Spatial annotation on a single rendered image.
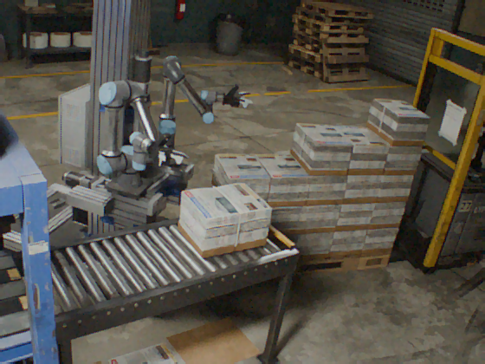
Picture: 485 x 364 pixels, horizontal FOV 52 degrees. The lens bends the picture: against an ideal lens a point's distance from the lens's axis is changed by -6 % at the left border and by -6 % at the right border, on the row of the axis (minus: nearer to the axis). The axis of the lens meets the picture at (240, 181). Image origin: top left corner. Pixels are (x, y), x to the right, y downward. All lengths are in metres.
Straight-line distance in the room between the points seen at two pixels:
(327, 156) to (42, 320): 2.29
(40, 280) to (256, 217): 1.23
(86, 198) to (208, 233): 0.97
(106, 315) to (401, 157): 2.44
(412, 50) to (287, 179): 7.75
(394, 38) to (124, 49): 8.66
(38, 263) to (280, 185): 2.11
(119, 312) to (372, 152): 2.16
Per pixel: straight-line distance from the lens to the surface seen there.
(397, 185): 4.00
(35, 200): 1.64
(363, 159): 3.72
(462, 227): 4.45
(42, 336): 1.97
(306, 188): 3.61
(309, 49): 9.94
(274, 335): 3.11
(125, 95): 2.89
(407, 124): 3.80
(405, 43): 11.09
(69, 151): 3.47
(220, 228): 2.55
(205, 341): 3.32
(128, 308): 2.33
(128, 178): 3.12
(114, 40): 3.14
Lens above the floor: 2.29
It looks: 26 degrees down
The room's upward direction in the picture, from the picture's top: 9 degrees clockwise
